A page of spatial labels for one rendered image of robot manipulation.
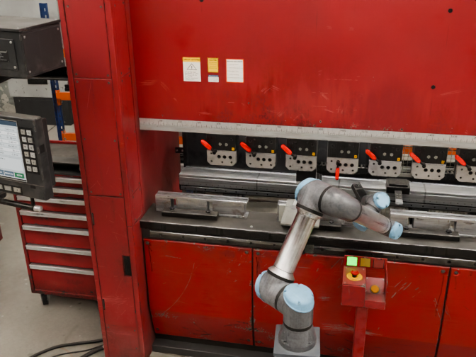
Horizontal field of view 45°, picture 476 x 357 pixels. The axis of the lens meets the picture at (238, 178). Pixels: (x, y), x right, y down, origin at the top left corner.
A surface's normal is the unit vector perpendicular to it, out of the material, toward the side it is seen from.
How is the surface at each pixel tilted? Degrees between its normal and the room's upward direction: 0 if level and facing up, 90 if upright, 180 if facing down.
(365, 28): 90
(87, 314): 0
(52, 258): 90
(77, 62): 90
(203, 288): 90
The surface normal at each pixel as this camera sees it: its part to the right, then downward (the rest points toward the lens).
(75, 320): -0.01, -0.91
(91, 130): -0.20, 0.40
